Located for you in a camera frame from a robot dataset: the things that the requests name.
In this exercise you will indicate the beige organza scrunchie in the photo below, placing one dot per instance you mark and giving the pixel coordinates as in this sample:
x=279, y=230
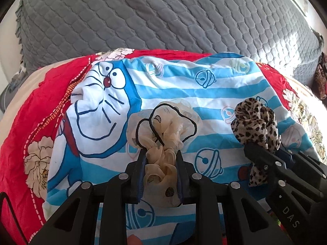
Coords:
x=166, y=132

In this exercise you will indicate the brown patterned cloth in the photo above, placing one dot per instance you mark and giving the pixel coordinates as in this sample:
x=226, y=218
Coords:
x=320, y=79

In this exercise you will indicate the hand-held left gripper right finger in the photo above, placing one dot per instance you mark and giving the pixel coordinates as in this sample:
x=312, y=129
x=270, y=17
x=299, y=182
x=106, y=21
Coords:
x=182, y=183

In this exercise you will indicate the grey quilted cover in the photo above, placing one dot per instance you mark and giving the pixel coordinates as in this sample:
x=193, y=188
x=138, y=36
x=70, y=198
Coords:
x=153, y=17

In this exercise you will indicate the blue striped cartoon cloth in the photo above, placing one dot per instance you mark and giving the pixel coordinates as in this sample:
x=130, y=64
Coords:
x=178, y=86

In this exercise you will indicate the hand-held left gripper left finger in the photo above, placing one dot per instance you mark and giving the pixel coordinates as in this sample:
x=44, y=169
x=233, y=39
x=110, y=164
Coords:
x=140, y=181

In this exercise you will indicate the red floral bed sheet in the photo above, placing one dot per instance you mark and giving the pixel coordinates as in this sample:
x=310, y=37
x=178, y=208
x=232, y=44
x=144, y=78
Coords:
x=46, y=102

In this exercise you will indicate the leopard print scrunchie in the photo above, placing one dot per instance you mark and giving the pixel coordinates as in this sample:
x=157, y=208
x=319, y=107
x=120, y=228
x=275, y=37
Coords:
x=255, y=125

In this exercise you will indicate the grey floral cloth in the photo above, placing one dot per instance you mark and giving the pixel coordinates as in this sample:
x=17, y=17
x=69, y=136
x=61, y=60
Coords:
x=10, y=91

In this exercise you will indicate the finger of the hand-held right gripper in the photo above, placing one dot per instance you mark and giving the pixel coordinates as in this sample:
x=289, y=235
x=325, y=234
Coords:
x=310, y=168
x=260, y=158

